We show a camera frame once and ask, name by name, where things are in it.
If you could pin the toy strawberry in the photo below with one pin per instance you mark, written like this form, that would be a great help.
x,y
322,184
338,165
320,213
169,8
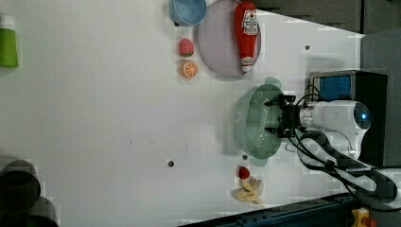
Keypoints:
x,y
186,48

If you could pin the toy orange slice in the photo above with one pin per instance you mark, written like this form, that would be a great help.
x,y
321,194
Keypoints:
x,y
189,69

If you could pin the black toaster oven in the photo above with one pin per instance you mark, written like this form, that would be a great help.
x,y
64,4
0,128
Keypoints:
x,y
368,88

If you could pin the blue cup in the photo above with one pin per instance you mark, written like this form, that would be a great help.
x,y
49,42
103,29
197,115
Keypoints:
x,y
187,12

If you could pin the grey round plate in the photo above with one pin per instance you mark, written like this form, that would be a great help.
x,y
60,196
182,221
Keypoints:
x,y
217,40

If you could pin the dark cylindrical object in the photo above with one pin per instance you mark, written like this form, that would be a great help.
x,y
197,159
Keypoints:
x,y
22,204

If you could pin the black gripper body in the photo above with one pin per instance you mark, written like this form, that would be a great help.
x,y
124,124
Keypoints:
x,y
289,120

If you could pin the blue metal frame rail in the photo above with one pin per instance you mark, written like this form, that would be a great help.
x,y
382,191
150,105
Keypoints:
x,y
331,211

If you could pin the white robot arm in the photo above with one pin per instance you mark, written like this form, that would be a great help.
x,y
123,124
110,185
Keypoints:
x,y
328,138

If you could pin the small red toy fruit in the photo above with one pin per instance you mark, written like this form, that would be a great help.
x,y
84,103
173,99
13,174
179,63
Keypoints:
x,y
244,173

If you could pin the green bottle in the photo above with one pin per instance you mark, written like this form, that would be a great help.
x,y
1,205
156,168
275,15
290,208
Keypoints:
x,y
8,43

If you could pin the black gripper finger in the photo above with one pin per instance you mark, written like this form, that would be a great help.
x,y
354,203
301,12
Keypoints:
x,y
274,102
274,131

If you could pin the red plush ketchup bottle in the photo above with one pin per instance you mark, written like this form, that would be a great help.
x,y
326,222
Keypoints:
x,y
246,32

